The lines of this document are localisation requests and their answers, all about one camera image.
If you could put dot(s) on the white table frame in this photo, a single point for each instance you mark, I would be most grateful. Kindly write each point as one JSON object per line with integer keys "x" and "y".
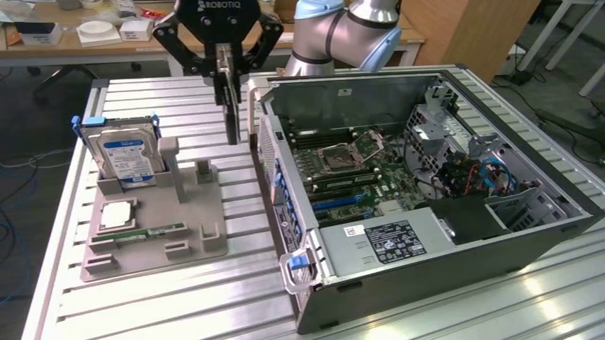
{"x": 544, "y": 32}

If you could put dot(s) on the silver CPU chip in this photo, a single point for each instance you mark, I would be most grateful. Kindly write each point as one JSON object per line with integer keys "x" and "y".
{"x": 117, "y": 215}

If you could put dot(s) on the black open PC case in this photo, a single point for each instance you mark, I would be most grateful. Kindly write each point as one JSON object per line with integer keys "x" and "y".
{"x": 473, "y": 269}

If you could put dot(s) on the white round dish box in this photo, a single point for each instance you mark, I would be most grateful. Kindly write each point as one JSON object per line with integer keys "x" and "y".
{"x": 98, "y": 33}

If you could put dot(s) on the installed black RAM stick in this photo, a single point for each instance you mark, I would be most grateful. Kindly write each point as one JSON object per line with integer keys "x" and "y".
{"x": 345, "y": 180}

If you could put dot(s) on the red packet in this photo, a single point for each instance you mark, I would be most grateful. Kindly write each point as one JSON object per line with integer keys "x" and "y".
{"x": 154, "y": 14}

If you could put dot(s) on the metal socket cover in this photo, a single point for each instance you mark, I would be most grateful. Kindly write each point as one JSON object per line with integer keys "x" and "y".
{"x": 371, "y": 143}

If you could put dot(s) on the wooden cabinet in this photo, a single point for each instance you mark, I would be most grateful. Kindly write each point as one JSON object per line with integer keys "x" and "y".
{"x": 468, "y": 32}

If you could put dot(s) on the hard disk with blue bracket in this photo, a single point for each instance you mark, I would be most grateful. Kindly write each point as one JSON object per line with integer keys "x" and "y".
{"x": 125, "y": 159}

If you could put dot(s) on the metal disk bay cage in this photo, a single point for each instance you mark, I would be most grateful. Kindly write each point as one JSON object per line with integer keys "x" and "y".
{"x": 440, "y": 120}

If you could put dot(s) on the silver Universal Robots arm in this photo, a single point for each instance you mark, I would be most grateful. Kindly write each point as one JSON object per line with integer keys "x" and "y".
{"x": 331, "y": 32}

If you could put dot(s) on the grey parts rack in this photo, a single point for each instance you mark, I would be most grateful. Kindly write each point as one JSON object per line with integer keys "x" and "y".
{"x": 157, "y": 255}

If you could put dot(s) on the wooden desk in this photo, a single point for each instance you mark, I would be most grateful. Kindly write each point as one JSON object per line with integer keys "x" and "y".
{"x": 72, "y": 49}

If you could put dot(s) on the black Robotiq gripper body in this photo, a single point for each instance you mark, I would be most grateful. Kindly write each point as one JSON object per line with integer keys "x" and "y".
{"x": 216, "y": 17}

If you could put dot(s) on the grey cup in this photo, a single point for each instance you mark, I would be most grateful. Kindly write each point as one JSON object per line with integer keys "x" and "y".
{"x": 69, "y": 4}

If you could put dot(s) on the CPU socket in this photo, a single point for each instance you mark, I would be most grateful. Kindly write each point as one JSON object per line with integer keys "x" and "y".
{"x": 339, "y": 159}

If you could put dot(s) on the green motherboard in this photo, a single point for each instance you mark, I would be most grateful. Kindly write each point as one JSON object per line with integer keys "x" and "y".
{"x": 392, "y": 184}

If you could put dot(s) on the blue expansion slot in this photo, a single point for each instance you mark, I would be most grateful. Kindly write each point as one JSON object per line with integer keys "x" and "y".
{"x": 333, "y": 201}

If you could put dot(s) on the cardboard box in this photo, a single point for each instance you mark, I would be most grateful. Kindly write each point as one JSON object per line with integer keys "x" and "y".
{"x": 285, "y": 8}

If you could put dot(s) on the grey power supply unit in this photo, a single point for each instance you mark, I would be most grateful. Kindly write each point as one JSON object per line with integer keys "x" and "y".
{"x": 383, "y": 244}

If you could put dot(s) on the black office chair base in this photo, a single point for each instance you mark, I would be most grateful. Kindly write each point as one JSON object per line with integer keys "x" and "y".
{"x": 62, "y": 78}

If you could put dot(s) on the green RAM stick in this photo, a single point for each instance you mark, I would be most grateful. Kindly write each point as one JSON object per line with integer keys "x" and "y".
{"x": 142, "y": 233}

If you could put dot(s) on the white box with black lid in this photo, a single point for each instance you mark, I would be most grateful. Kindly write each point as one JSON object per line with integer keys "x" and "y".
{"x": 38, "y": 33}

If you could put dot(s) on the small white labelled box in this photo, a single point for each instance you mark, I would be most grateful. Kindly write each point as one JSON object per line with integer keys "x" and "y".
{"x": 136, "y": 31}

